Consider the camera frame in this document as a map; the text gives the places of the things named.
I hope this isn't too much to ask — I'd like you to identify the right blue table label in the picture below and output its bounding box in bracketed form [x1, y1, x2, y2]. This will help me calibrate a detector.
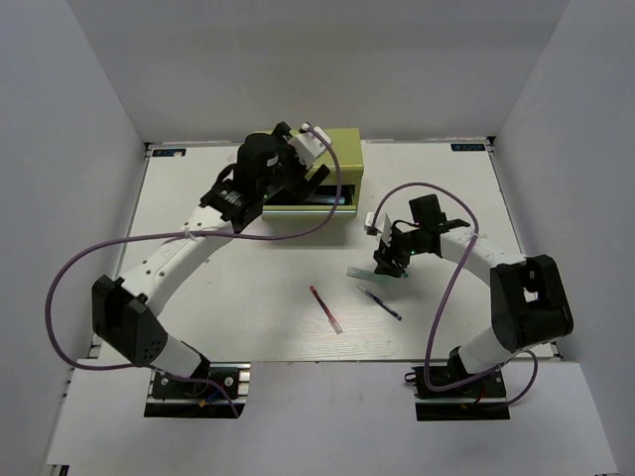
[450, 143, 486, 152]

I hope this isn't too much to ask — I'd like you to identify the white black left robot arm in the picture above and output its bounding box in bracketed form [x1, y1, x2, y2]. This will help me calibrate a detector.
[91, 122, 333, 396]

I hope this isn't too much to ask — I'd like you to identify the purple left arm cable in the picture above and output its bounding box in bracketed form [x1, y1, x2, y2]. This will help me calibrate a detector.
[45, 125, 343, 418]

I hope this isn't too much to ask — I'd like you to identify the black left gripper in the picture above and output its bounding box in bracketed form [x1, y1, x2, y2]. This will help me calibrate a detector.
[259, 123, 329, 201]

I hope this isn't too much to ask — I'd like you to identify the red gel pen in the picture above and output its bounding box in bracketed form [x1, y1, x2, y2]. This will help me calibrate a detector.
[310, 286, 343, 335]

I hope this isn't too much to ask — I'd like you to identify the green highlighter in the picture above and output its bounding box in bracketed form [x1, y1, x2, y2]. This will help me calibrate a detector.
[346, 267, 390, 285]

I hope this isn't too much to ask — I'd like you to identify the purple gel pen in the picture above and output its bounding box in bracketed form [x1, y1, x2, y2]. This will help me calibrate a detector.
[356, 284, 403, 321]

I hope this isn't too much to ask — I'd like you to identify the blue table label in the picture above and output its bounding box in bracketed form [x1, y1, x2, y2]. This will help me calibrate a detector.
[152, 148, 187, 158]
[450, 143, 486, 152]

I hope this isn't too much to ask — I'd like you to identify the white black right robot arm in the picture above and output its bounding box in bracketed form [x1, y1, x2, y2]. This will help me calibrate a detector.
[364, 194, 573, 396]

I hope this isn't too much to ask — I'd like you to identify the green metal tool chest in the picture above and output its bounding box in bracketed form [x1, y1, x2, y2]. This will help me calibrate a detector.
[289, 128, 364, 219]

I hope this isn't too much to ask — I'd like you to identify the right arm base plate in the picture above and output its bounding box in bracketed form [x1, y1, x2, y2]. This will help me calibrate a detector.
[404, 366, 510, 422]

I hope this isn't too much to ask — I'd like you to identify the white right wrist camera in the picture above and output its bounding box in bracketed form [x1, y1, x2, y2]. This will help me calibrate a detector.
[364, 212, 392, 245]

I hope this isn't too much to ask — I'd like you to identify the left blue table label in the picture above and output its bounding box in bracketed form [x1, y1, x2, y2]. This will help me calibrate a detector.
[152, 148, 187, 158]

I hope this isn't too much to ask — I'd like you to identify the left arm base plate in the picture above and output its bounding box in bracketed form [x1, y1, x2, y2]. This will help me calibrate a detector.
[144, 363, 251, 419]

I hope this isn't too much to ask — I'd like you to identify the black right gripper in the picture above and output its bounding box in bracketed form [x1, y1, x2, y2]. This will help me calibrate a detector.
[375, 224, 426, 278]

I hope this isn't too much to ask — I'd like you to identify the blue highlighter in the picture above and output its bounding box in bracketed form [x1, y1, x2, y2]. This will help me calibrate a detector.
[307, 194, 346, 206]

